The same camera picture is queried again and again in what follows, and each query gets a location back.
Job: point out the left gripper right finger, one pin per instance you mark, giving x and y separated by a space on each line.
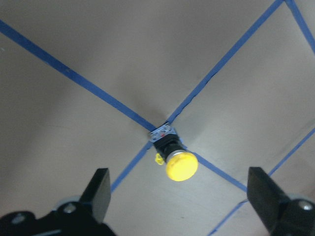
269 201

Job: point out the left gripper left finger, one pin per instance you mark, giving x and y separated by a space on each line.
97 195

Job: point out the yellow push button switch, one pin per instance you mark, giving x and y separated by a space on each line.
180 164

